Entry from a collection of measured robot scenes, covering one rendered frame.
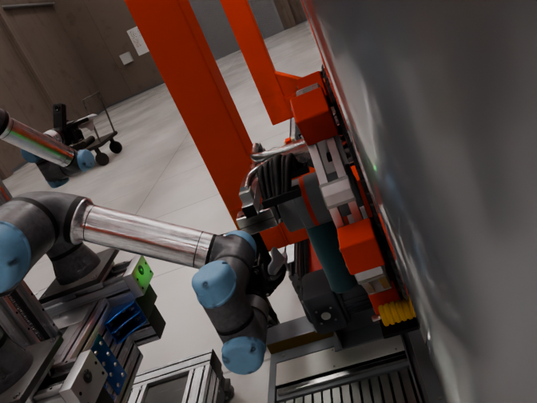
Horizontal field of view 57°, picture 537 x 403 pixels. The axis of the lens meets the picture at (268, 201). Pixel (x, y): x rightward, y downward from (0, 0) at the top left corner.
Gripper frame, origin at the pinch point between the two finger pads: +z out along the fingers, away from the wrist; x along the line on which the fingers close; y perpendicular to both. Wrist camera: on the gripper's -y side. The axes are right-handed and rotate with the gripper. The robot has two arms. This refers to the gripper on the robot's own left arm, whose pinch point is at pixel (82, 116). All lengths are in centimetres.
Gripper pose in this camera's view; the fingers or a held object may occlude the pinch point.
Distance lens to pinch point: 221.5
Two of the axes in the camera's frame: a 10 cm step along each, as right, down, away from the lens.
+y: 2.6, 8.7, 4.1
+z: 2.5, -4.7, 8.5
